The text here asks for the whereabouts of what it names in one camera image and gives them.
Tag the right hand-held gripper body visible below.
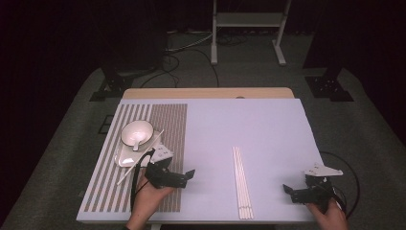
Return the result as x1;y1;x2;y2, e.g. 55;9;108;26
294;163;344;214

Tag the white ceramic spoon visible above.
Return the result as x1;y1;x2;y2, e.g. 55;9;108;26
131;132;151;152

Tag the white foam table cover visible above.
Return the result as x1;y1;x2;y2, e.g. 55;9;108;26
76;98;326;224

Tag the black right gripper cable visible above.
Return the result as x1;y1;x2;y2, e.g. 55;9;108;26
319;150;361;220

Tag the brown striped placemat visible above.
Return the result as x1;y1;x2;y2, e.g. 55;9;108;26
83;103;189;214

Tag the white floor cable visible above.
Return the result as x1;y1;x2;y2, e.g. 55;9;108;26
165;32;214;53

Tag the row of white chopsticks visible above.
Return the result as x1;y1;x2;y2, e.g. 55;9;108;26
232;146;255;220

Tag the white square plate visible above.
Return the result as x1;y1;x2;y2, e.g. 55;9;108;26
113;129;162;169

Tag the white metal stand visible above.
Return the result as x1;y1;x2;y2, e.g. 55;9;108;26
210;0;292;67

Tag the person's right hand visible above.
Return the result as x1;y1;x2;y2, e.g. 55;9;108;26
305;198;350;230

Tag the black stand base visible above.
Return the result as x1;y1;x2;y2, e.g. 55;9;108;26
304;75;354;103
89;66;151;103

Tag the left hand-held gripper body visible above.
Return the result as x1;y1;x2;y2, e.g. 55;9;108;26
145;143;189;190

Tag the single white chopstick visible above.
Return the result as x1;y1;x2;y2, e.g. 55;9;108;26
116;128;166;187

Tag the white bowl with dark rim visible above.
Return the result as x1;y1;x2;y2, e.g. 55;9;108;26
120;119;155;149

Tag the person's left hand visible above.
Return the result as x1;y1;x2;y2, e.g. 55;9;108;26
127;172;175;222

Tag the black floor cable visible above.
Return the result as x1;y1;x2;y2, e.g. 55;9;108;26
140;47;220;89

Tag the dark floor socket box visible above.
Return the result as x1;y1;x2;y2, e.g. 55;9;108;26
97;114;115;135

